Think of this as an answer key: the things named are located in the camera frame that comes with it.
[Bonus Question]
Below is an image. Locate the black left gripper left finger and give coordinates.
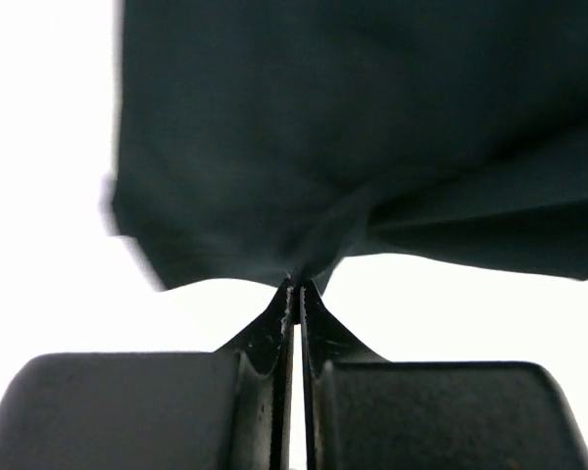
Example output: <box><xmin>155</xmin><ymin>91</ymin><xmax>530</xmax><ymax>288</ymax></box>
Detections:
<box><xmin>0</xmin><ymin>281</ymin><xmax>294</xmax><ymax>470</ymax></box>

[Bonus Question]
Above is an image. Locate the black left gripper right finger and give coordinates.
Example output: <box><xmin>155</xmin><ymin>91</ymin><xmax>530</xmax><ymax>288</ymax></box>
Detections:
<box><xmin>299</xmin><ymin>282</ymin><xmax>588</xmax><ymax>470</ymax></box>

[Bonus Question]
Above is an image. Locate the black t-shirt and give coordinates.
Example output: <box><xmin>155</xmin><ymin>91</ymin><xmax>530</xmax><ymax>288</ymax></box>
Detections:
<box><xmin>111</xmin><ymin>1</ymin><xmax>588</xmax><ymax>289</ymax></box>

